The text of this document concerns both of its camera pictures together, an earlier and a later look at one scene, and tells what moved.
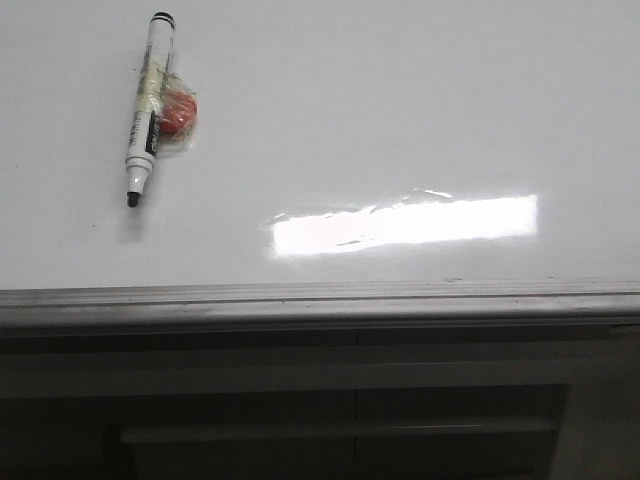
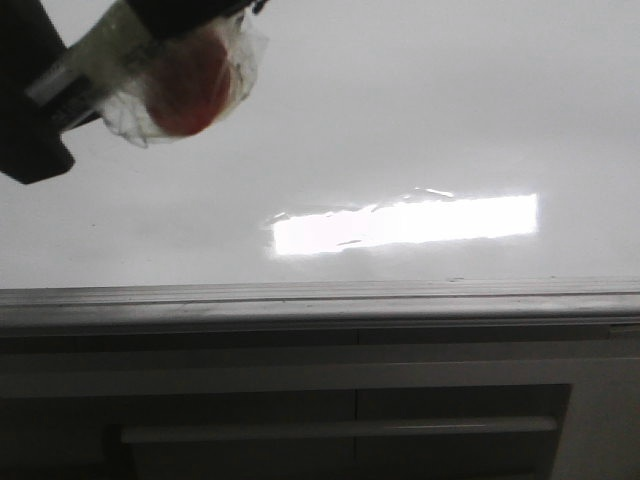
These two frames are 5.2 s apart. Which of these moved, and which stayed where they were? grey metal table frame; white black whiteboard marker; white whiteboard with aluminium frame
Moved: white black whiteboard marker
Stayed: white whiteboard with aluminium frame; grey metal table frame
